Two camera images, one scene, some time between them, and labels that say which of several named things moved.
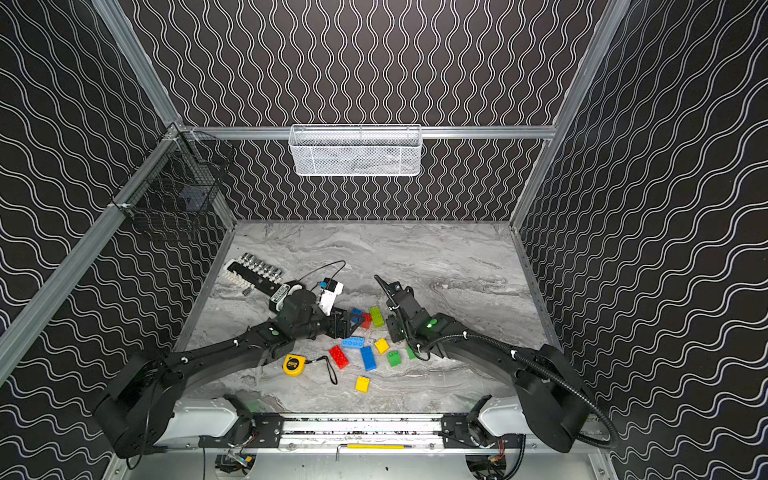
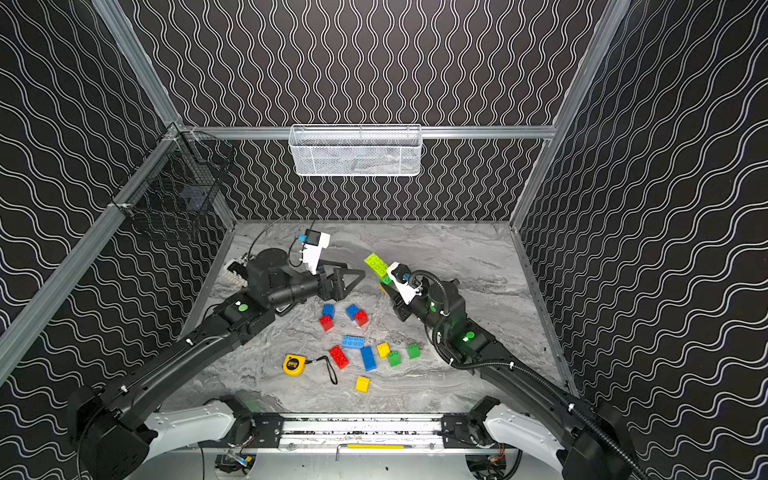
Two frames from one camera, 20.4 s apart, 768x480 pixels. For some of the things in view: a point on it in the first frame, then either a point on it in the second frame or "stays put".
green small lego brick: x=394 y=358 stays put
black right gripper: x=391 y=325 → x=402 y=308
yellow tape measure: x=294 y=365 stays put
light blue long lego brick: x=353 y=342 stays put
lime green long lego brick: x=377 y=317 → x=377 y=264
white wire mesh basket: x=355 y=150 stays put
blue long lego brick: x=368 y=358 stays put
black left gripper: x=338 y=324 → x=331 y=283
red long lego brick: x=339 y=357 stays put
